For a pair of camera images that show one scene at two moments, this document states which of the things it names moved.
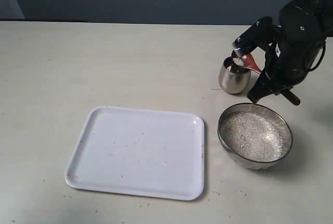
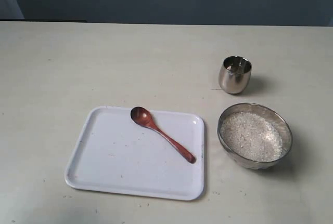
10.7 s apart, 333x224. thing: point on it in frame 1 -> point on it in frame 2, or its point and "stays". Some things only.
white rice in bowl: [252, 137] stays
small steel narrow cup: [234, 79] stays
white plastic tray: [140, 152] stays
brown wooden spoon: [245, 61] -> [142, 116]
